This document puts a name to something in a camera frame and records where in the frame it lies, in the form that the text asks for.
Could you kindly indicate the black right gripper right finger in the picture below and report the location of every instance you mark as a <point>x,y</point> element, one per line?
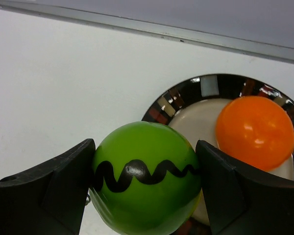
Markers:
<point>241,199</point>

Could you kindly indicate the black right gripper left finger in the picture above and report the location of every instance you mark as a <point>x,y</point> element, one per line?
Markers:
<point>48,199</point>

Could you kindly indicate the orange fake persimmon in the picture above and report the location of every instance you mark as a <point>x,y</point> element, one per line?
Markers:
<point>256,131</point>

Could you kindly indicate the green fake fruit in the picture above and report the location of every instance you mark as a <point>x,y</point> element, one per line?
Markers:
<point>146,179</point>

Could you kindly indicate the brown rimmed ceramic plate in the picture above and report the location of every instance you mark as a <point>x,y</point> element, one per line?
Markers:
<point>192,107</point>

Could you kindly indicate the aluminium back table rail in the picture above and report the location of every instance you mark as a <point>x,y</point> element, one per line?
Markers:
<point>204,39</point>

